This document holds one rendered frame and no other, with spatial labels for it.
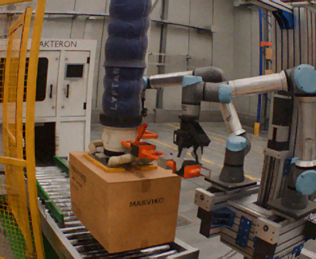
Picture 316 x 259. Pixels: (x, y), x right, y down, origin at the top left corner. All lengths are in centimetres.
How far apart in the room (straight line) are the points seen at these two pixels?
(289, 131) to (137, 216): 88
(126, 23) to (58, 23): 879
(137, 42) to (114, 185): 71
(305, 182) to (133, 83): 99
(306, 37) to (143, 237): 134
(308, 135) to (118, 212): 94
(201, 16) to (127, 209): 1154
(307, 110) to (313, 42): 56
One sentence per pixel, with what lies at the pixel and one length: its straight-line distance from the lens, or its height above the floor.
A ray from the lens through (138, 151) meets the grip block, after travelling 160.
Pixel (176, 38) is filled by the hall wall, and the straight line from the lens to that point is 1207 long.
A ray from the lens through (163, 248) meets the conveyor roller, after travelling 210.
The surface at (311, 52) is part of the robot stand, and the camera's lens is 176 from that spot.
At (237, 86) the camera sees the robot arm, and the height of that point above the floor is 155.
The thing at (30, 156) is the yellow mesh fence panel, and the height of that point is 105.
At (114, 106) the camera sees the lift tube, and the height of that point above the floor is 140.
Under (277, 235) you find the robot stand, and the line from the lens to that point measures 145.
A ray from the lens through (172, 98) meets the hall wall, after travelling 1201.
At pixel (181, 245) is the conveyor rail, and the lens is 203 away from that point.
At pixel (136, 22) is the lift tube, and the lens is 174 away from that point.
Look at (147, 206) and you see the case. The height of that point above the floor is 94.
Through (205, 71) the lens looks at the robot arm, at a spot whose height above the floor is 161.
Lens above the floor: 156
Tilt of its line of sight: 9 degrees down
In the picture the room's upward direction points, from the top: 4 degrees clockwise
